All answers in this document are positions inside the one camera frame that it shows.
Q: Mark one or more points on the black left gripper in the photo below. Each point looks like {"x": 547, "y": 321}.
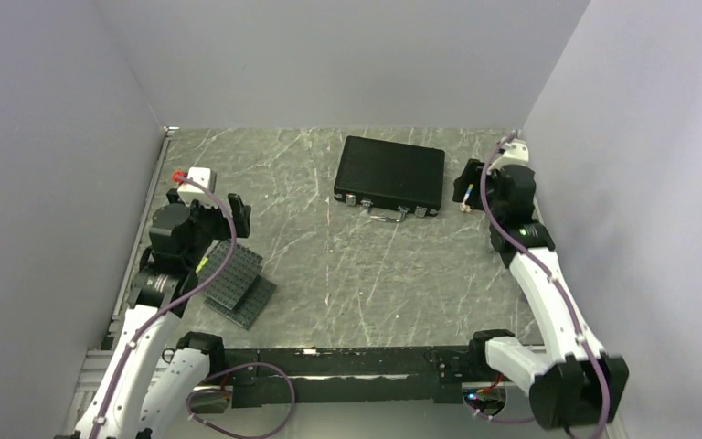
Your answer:
{"x": 239, "y": 213}

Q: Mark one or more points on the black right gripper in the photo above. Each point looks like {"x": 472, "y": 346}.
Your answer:
{"x": 470, "y": 175}

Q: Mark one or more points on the black poker chip case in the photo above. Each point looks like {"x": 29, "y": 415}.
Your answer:
{"x": 390, "y": 180}

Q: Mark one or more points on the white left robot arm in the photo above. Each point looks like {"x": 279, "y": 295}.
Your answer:
{"x": 132, "y": 400}

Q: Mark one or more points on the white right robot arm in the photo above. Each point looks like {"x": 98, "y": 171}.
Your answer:
{"x": 574, "y": 382}

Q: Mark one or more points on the colourful toy brick figure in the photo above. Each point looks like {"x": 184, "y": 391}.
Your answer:
{"x": 464, "y": 206}

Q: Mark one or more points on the large dark grey baseplate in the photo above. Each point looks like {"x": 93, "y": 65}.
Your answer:
{"x": 229, "y": 287}

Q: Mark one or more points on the lower dark grey baseplate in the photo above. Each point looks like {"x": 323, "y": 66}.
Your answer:
{"x": 249, "y": 308}

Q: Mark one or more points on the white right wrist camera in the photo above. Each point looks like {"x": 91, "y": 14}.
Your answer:
{"x": 514, "y": 153}

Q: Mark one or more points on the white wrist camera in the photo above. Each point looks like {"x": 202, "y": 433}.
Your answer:
{"x": 514, "y": 153}
{"x": 196, "y": 184}

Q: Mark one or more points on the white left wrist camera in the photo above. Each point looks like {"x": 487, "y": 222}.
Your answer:
{"x": 196, "y": 184}

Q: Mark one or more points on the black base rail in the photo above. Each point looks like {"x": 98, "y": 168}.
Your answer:
{"x": 440, "y": 374}

